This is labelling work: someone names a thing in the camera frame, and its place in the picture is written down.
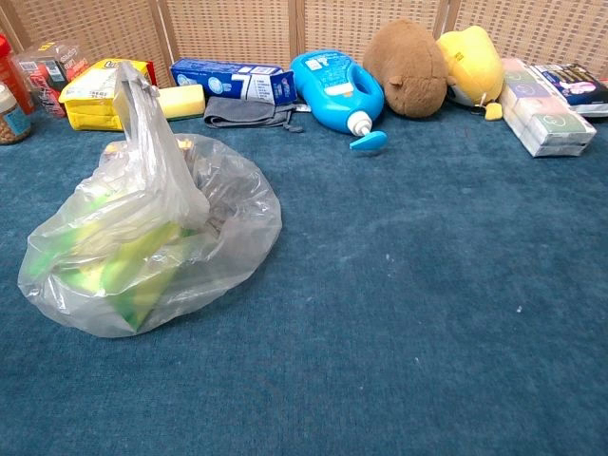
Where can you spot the clear plastic bag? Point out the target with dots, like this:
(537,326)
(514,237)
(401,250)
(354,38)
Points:
(157,190)

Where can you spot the green and yellow box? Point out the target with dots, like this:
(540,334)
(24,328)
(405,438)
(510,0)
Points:
(138,271)

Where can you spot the blue table cloth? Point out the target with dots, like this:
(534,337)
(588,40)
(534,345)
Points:
(380,309)

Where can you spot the grey folded cloth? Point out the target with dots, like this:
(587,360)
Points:
(247,115)

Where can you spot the blue detergent pump bottle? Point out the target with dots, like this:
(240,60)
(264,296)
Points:
(332,95)

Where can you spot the blue toothpaste box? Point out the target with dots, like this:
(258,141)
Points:
(228,78)

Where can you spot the yellow green sponge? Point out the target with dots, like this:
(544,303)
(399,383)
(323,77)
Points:
(183,100)

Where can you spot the brown capybara plush toy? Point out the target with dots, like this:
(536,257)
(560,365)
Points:
(408,66)

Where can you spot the woven rattan folding screen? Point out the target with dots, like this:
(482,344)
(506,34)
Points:
(237,28)

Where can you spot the yellow duck plush toy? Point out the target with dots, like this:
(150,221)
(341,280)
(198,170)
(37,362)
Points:
(475,62)

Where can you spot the yellow snack package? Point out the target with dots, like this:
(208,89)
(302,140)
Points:
(90,102)

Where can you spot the tissue pack bundle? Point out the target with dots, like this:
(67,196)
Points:
(541,109)

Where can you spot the red grey box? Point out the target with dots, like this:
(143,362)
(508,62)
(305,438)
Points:
(50,71)

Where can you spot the dark blue printed package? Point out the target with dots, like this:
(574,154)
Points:
(575,85)

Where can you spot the jar of nuts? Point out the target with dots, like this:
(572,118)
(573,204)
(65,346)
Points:
(12,119)

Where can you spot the red plastic bottle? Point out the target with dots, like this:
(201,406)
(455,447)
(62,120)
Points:
(12,76)

